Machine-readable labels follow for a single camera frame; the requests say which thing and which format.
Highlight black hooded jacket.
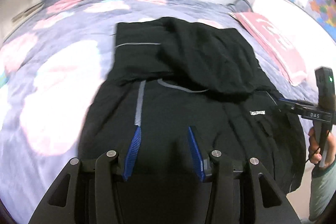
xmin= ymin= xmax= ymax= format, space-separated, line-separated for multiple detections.
xmin=78 ymin=17 xmax=306 ymax=223

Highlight light green sleeve forearm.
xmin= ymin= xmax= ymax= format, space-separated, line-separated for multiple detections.
xmin=309 ymin=161 xmax=335 ymax=223

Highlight person's right hand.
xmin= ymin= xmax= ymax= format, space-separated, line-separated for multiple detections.
xmin=309 ymin=127 xmax=335 ymax=169

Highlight pink pillow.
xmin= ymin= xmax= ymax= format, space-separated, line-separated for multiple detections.
xmin=230 ymin=12 xmax=307 ymax=86

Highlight grey pillow behind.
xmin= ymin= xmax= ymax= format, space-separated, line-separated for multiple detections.
xmin=226 ymin=0 xmax=253 ymax=12

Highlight grey floral bed blanket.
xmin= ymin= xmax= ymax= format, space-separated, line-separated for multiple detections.
xmin=1 ymin=0 xmax=317 ymax=223

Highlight flat books on low shelf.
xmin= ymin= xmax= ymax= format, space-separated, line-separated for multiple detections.
xmin=11 ymin=2 xmax=43 ymax=23

